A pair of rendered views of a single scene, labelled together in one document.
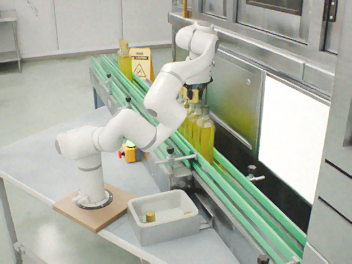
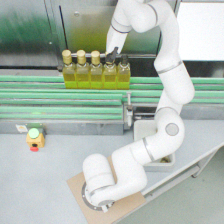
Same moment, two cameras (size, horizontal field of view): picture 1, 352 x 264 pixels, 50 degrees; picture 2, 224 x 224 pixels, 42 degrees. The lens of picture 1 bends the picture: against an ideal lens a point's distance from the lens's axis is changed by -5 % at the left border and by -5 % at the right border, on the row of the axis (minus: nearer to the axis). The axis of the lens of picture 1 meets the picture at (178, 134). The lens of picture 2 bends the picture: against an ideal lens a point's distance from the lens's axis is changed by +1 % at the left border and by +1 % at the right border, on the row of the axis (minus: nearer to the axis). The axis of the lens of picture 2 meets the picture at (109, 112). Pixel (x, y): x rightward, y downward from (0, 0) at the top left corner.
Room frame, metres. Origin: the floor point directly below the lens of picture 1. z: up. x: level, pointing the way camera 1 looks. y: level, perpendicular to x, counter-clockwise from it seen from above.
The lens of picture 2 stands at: (1.15, 0.65, 2.01)
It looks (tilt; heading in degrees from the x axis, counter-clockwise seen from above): 59 degrees down; 292
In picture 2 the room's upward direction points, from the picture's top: straight up
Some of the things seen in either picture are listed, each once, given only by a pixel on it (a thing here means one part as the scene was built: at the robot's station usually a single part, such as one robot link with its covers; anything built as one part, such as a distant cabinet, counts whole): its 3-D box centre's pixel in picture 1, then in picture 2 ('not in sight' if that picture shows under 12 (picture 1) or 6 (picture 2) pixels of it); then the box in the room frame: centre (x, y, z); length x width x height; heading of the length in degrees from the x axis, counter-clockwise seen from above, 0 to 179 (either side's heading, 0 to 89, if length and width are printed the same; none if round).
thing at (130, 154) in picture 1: (131, 153); (36, 138); (1.70, 0.23, 0.79); 0.07 x 0.07 x 0.07; 22
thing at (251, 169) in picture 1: (255, 182); not in sight; (1.17, -0.27, 0.94); 0.07 x 0.04 x 0.13; 112
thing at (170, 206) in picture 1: (162, 215); (152, 145); (1.18, 0.06, 0.80); 0.22 x 0.17 x 0.09; 112
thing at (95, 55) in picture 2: not in sight; (95, 57); (1.50, -0.06, 1.14); 0.04 x 0.04 x 0.04
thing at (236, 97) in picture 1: (259, 114); (163, 32); (1.29, -0.29, 1.15); 0.90 x 0.03 x 0.34; 22
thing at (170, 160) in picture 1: (176, 161); (129, 110); (1.32, 0.01, 0.95); 0.17 x 0.03 x 0.12; 112
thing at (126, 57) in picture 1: (126, 63); not in sight; (2.49, 0.33, 1.02); 0.06 x 0.06 x 0.28; 22
